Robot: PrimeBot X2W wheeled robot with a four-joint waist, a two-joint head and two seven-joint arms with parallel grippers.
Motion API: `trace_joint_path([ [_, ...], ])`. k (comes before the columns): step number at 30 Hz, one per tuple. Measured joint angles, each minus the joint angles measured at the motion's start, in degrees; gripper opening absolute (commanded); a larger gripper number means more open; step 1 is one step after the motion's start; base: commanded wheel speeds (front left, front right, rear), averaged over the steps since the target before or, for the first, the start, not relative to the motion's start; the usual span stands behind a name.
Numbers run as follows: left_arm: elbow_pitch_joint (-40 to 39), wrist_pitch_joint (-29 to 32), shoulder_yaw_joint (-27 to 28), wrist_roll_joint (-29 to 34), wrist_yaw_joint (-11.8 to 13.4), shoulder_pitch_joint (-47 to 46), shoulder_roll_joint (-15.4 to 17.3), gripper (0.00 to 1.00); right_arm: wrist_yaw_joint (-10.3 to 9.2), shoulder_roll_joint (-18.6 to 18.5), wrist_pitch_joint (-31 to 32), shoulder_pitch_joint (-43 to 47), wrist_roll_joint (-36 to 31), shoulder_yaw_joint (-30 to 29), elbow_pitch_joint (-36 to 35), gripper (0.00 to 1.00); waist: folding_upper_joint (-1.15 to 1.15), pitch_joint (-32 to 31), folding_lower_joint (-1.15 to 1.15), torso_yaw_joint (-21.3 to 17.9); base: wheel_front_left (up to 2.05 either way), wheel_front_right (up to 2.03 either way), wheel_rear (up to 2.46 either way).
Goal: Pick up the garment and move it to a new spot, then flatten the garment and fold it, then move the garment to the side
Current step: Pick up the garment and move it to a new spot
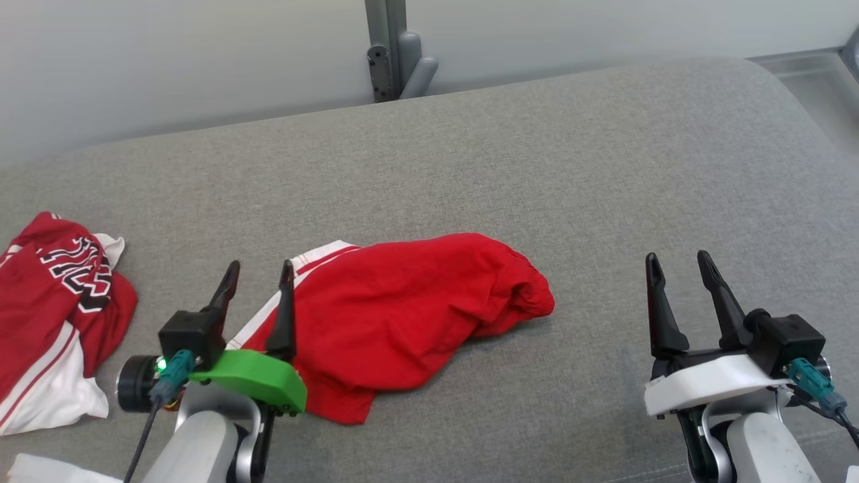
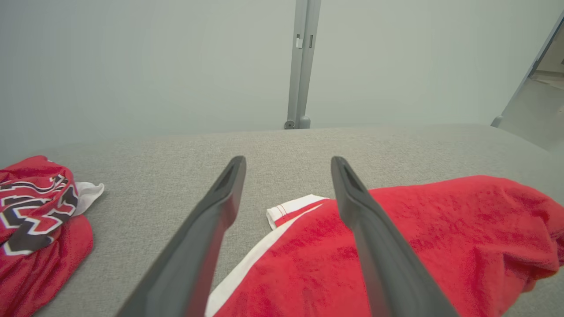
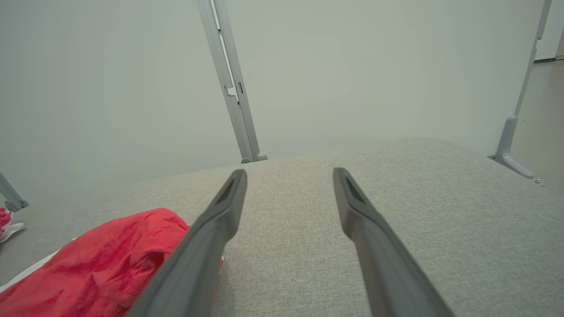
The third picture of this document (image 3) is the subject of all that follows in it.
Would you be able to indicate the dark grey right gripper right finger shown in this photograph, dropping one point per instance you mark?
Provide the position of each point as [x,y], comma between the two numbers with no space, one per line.
[387,273]

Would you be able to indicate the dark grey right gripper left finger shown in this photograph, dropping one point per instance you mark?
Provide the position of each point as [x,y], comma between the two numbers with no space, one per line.
[194,264]

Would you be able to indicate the red shorts with white trim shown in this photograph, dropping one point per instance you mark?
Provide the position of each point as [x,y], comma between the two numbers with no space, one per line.
[88,273]

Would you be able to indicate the grey notched metal partition post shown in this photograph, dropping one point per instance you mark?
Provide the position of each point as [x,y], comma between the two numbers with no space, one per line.
[233,110]

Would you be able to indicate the grey partition post with long foot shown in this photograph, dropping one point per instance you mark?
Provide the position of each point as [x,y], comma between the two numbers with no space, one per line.
[506,141]

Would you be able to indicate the grey left frame bracket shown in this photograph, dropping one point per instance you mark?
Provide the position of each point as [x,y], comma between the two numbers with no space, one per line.
[11,198]

